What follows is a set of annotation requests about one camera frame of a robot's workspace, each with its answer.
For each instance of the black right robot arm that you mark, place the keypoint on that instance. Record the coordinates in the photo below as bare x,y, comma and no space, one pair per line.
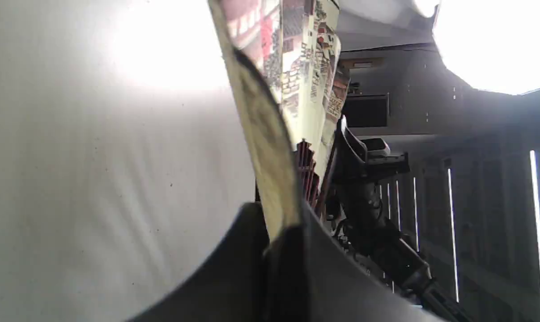
374,235

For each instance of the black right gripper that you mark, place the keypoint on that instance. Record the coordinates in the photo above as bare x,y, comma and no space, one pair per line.
352,167

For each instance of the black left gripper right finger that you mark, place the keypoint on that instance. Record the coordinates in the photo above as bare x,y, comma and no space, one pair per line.
310,279

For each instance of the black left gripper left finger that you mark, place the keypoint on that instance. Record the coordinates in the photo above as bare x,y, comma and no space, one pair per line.
229,286

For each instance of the painted paper folding fan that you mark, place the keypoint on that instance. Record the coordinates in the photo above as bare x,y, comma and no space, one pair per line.
289,87

